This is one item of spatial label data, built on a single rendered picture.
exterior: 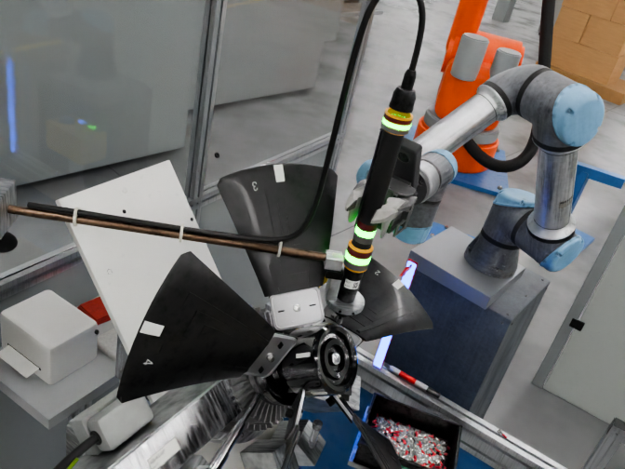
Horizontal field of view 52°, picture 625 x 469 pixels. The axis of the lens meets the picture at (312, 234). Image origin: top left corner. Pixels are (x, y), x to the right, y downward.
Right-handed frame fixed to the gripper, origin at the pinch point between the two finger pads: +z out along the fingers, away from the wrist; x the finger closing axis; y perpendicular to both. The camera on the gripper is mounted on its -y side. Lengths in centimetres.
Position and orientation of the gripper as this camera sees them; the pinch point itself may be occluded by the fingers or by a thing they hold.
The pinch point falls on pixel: (364, 208)
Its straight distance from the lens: 101.8
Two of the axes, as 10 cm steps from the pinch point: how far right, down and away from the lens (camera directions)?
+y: -2.1, 8.4, 5.1
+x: -8.2, -4.3, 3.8
